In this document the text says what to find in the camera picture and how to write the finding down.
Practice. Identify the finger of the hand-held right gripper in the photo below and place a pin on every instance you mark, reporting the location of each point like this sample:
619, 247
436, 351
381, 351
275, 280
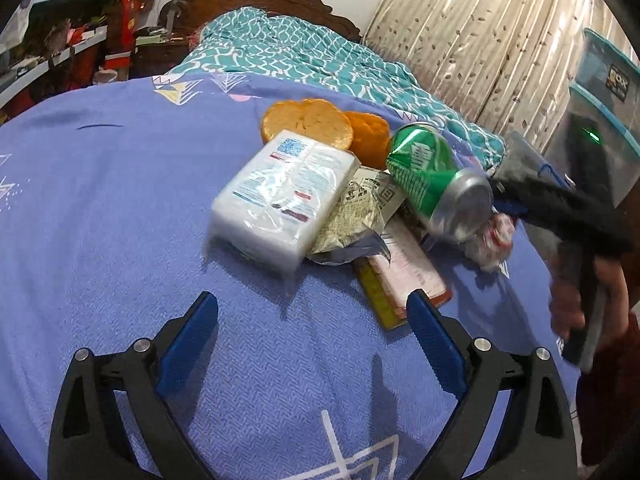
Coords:
520, 197

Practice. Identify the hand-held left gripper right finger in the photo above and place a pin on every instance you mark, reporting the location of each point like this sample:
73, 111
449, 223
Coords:
435, 345

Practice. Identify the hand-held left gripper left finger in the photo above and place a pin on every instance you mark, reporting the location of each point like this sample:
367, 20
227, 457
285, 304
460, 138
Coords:
190, 347

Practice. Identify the crushed green soda can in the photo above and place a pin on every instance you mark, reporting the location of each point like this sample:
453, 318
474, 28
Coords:
430, 180

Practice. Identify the large orange peel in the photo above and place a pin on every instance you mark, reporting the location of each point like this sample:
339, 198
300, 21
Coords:
370, 137

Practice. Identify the white tissue pack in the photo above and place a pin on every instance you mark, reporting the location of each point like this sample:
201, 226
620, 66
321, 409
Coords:
280, 195

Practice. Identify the person's right hand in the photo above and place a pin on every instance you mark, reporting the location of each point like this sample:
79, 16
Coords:
567, 300

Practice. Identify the grey plastic bag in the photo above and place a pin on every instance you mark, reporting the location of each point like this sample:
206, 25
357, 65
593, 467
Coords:
527, 157

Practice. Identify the crumpled clear plastic wrapper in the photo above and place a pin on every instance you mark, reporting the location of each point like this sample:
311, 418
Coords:
492, 242

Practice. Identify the pink booklet with yellow edge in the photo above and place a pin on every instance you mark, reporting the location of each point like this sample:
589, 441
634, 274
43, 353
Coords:
405, 270

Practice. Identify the clear storage box blue lid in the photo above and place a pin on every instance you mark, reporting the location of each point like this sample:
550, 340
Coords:
612, 65
615, 140

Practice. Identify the crumpled printed foil wrapper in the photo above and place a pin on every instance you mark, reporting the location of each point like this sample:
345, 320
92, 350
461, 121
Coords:
350, 220

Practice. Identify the beige leaf-print curtain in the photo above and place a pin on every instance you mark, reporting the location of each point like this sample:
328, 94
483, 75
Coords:
475, 45

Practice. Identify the person's dark red clothing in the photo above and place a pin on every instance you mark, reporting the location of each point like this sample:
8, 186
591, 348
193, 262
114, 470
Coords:
612, 390

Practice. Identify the pale inside-out orange peel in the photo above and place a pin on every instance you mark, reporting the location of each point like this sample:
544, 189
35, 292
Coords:
325, 122

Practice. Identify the teal patterned quilt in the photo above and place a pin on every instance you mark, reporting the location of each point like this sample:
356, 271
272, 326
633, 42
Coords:
320, 60

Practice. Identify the carved wooden headboard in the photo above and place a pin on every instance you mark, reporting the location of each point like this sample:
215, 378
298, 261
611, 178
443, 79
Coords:
280, 5

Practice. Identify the cluttered wall shelf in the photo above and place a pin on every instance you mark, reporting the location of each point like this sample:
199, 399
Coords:
55, 40

